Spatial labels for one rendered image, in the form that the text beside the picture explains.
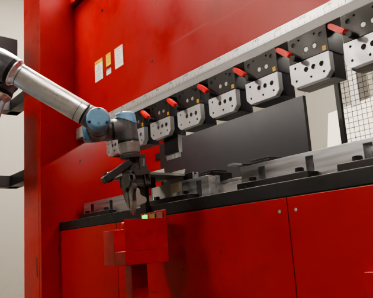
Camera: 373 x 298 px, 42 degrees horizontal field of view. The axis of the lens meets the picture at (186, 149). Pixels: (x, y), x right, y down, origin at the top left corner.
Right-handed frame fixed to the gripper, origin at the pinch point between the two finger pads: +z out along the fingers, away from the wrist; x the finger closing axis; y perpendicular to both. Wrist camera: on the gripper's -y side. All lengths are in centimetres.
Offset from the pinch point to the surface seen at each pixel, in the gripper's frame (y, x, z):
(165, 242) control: 8.9, -5.0, 12.0
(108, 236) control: -5.7, 9.5, 7.2
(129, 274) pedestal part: -1.8, 3.6, 20.9
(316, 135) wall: 278, 173, -58
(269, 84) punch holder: 39, -37, -35
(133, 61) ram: 31, 45, -73
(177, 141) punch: 33.6, 19.1, -28.1
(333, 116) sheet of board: 265, 137, -67
